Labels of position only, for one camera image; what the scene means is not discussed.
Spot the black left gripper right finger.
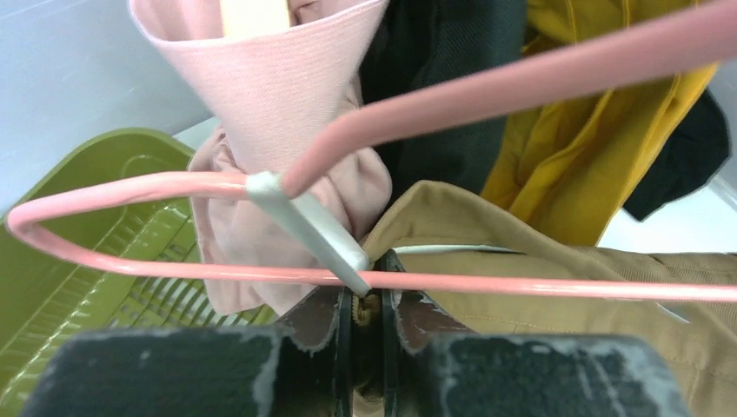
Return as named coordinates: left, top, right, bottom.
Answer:
left=381, top=249, right=692, bottom=417

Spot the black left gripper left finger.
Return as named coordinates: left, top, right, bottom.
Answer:
left=22, top=287, right=351, bottom=416

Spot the tan brown skirt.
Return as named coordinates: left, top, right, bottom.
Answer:
left=363, top=182, right=736, bottom=416

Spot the yellow skirt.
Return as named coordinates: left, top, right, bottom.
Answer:
left=480, top=0, right=720, bottom=248

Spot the pink wire hanger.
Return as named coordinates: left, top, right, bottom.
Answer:
left=6, top=1, right=736, bottom=295

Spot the pink pleated skirt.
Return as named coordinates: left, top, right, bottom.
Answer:
left=129, top=0, right=392, bottom=315

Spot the black skirt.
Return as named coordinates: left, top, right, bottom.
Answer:
left=359, top=1, right=736, bottom=241

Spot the wooden hanger of pink skirt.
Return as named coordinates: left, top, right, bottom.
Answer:
left=220, top=0, right=291, bottom=39

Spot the olive green plastic basket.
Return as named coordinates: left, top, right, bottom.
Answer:
left=1, top=128, right=275, bottom=416

